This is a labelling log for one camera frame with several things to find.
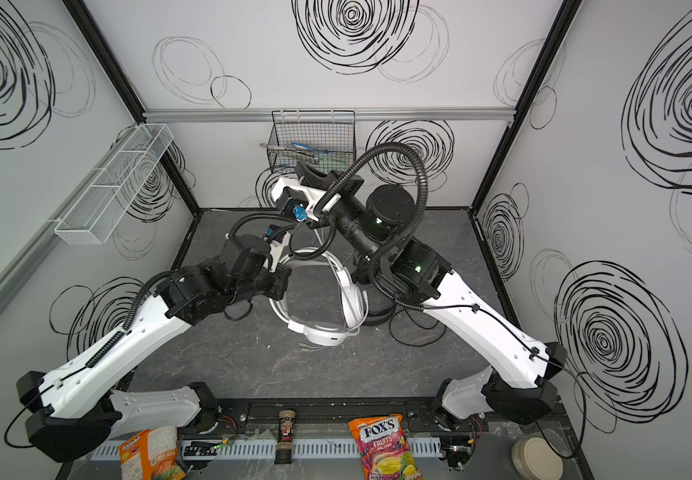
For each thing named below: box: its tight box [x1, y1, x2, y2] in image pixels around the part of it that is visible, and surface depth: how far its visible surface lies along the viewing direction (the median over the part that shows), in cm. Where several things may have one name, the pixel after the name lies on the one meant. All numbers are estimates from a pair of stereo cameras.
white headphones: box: [269, 247, 368, 347], surface depth 62 cm
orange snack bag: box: [118, 426, 187, 480], surface depth 67 cm
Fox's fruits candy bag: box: [348, 414, 425, 480], surface depth 68 cm
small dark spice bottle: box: [274, 409, 296, 464], surface depth 71 cm
